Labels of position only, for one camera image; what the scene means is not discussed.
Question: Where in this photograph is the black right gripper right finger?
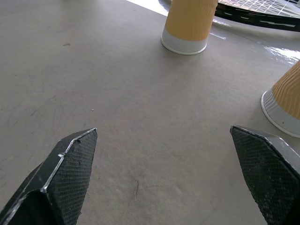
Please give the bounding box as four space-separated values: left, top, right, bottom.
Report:
230 125 300 225

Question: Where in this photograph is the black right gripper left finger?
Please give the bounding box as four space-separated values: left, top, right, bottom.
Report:
0 127 98 225

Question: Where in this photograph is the orange ribbed paper cup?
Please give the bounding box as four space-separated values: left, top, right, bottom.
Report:
161 0 218 55
261 60 300 138

